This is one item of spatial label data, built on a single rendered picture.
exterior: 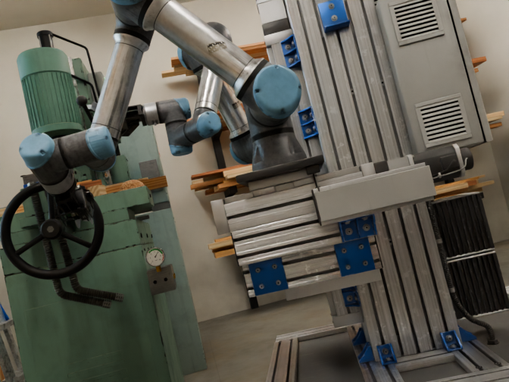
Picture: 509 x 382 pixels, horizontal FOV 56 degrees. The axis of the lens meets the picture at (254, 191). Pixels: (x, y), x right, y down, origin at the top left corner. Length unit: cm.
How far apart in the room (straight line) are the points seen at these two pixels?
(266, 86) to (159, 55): 328
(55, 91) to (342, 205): 115
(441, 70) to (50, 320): 141
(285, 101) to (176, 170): 304
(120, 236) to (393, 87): 98
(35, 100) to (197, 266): 252
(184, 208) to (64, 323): 251
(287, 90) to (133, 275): 85
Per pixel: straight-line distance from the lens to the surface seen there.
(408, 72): 146
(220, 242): 360
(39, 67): 190
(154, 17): 122
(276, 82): 114
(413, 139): 143
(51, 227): 150
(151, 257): 160
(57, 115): 185
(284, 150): 124
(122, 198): 167
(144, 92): 427
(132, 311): 168
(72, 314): 171
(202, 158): 414
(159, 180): 182
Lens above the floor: 70
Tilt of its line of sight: 4 degrees up
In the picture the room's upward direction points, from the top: 13 degrees counter-clockwise
